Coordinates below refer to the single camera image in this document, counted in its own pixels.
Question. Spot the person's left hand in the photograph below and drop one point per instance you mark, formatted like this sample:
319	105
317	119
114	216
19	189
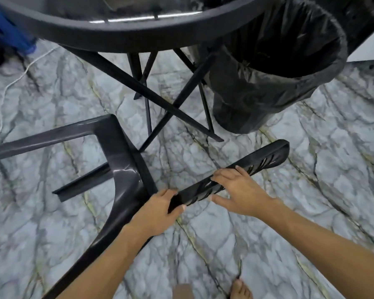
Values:
152	214

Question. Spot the person's right hand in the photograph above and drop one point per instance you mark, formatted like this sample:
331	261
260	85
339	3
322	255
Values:
246	196

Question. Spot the black plastic chair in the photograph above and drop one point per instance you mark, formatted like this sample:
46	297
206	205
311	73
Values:
118	152

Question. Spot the person's right forearm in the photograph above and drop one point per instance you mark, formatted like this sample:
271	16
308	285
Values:
330	246

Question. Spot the person's left forearm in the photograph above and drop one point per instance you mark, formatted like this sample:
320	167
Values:
106	267

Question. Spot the person's left foot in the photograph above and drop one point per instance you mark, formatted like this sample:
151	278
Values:
182	292

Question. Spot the person's foot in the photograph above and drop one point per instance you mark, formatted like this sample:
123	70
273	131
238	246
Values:
240	291
182	292

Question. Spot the person's right foot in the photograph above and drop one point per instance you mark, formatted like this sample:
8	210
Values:
240	291

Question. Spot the black trash bin with liner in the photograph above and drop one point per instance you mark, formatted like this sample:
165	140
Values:
252	99

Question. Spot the round black glass table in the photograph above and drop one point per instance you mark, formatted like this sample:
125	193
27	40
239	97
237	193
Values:
121	34

